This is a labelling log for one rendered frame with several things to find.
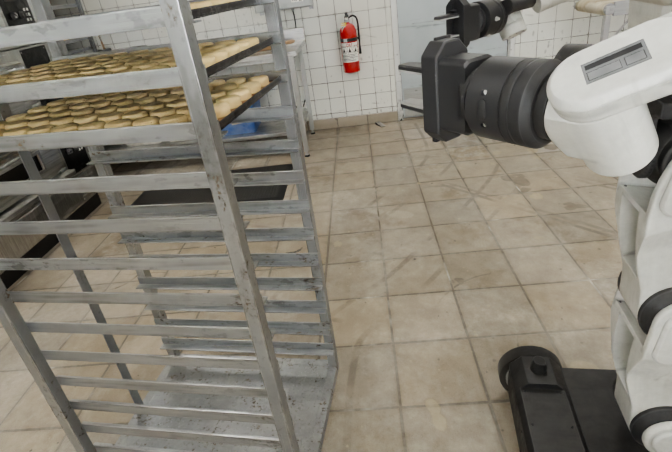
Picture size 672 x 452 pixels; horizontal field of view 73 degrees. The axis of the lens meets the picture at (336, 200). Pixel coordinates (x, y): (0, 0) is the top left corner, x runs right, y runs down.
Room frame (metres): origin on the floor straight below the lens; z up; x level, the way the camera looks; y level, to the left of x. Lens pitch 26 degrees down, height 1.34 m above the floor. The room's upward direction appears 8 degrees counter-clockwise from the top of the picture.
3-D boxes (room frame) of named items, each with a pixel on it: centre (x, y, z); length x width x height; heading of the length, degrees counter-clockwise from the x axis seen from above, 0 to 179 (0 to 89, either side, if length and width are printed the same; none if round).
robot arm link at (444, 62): (0.50, -0.18, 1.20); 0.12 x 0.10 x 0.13; 32
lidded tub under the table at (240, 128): (4.04, 0.76, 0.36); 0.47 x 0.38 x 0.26; 176
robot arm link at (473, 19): (1.18, -0.40, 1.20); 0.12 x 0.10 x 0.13; 122
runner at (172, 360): (0.82, 0.48, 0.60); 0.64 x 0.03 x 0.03; 76
